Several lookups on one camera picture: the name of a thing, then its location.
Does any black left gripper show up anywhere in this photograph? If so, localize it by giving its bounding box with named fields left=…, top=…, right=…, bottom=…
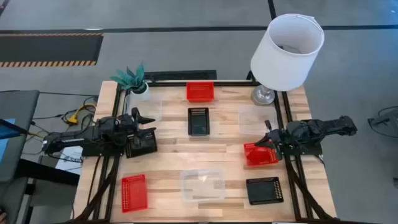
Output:
left=116, top=107, right=157, bottom=147

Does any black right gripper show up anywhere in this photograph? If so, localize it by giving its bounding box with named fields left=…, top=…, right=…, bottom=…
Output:
left=254, top=119, right=297, bottom=152

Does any black plastic basket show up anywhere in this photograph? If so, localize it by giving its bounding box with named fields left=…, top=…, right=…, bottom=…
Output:
left=245, top=176, right=285, bottom=206
left=124, top=127, right=158, bottom=159
left=187, top=107, right=211, bottom=137

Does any red plastic basket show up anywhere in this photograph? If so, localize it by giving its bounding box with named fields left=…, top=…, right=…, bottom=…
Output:
left=243, top=142, right=279, bottom=167
left=121, top=174, right=149, bottom=214
left=186, top=81, right=216, bottom=103

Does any clear plastic container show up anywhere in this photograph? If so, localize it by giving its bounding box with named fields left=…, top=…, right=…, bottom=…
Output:
left=238, top=105, right=279, bottom=136
left=180, top=168, right=227, bottom=203
left=125, top=92, right=164, bottom=123

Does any white plant pot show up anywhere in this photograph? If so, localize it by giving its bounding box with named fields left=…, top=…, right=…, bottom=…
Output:
left=130, top=83, right=151, bottom=101

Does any green artificial plant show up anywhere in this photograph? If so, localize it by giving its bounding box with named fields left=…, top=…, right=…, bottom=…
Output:
left=109, top=62, right=147, bottom=93

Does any black perforated strip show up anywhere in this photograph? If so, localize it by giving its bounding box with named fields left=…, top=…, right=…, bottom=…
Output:
left=144, top=69, right=218, bottom=82

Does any white printed paper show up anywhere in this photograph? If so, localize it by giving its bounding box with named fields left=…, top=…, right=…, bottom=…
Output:
left=55, top=145, right=85, bottom=175

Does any white shade table lamp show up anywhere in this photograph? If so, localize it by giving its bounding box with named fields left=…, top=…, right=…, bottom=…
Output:
left=249, top=12, right=325, bottom=106

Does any black tripod base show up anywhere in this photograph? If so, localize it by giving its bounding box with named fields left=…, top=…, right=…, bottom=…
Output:
left=367, top=106, right=398, bottom=139

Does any black hazard-striped floor mat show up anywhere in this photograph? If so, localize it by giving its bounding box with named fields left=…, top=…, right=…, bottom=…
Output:
left=0, top=32, right=104, bottom=68

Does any gray chair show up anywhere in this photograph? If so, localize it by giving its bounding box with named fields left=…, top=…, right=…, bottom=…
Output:
left=0, top=90, right=40, bottom=224

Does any blue panel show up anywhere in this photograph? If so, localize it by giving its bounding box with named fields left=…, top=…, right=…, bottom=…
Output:
left=0, top=118, right=17, bottom=163

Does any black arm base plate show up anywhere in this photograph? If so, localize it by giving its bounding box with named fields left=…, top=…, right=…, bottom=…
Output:
left=279, top=141, right=323, bottom=157
left=81, top=143, right=126, bottom=157

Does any black aluminium table frame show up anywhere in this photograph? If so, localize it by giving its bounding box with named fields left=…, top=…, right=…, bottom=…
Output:
left=73, top=79, right=337, bottom=224

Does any yellow cable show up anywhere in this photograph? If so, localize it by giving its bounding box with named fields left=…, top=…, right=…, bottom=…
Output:
left=63, top=103, right=98, bottom=126

